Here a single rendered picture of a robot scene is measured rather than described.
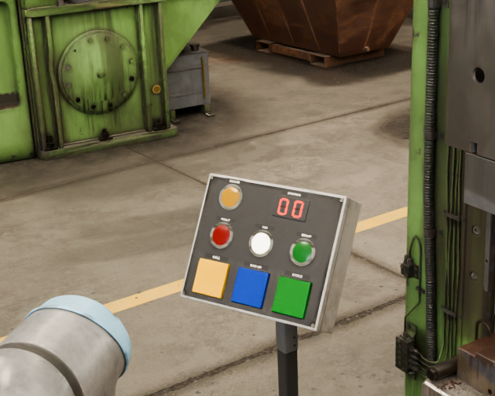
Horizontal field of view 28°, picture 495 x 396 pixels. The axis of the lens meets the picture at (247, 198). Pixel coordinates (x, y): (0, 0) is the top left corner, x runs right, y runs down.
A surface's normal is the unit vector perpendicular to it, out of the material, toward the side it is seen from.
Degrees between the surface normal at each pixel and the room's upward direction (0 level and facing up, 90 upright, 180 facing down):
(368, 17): 103
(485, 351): 0
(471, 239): 90
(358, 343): 0
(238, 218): 60
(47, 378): 39
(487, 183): 90
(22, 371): 20
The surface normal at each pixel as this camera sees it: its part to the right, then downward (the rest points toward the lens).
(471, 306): -0.84, 0.22
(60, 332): 0.30, -0.85
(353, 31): 0.57, 0.55
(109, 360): 0.94, -0.09
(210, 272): -0.48, -0.19
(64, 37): 0.47, 0.29
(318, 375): -0.04, -0.94
